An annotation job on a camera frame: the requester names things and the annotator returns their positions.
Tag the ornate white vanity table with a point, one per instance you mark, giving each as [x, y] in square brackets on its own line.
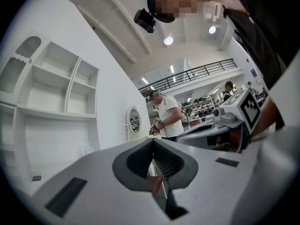
[134, 125]

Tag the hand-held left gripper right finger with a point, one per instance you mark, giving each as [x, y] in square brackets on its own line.
[215, 191]

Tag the white cylindrical holder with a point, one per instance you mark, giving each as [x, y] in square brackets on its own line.
[88, 150]

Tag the brown seat chair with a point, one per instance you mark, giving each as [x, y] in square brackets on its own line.
[154, 184]

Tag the black head-mounted camera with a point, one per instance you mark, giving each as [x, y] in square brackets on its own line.
[145, 20]

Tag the person's right forearm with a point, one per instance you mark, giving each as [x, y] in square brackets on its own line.
[269, 116]

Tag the white ceiling device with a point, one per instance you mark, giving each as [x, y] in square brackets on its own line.
[212, 10]

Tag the small black card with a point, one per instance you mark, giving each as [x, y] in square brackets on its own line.
[36, 178]

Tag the shelf rack with helmets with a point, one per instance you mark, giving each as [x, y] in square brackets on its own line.
[201, 109]

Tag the person's black clothing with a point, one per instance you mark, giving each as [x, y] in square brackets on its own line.
[262, 32]

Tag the white desk with hutch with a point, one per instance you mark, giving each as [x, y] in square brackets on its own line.
[112, 97]

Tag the round ceiling lamp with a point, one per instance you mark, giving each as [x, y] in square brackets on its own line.
[168, 40]
[212, 29]

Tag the wall poster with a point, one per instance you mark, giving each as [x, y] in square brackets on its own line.
[254, 74]

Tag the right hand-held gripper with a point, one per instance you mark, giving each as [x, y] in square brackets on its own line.
[248, 109]

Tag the black balcony railing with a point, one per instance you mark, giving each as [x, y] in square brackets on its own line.
[187, 75]

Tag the person's head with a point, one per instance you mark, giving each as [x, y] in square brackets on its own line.
[178, 1]

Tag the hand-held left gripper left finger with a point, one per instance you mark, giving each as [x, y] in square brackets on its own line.
[100, 203]

